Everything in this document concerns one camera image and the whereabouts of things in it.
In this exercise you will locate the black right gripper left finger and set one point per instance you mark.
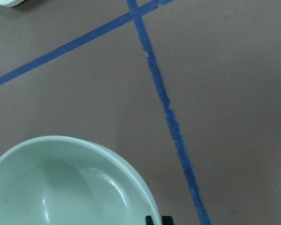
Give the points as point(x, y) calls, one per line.
point(149, 220)

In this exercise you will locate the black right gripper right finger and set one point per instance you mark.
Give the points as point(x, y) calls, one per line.
point(167, 220)

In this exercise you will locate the green bowl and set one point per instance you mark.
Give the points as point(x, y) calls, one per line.
point(59, 180)

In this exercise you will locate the cream bear tray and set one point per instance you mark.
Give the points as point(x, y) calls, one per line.
point(10, 3)

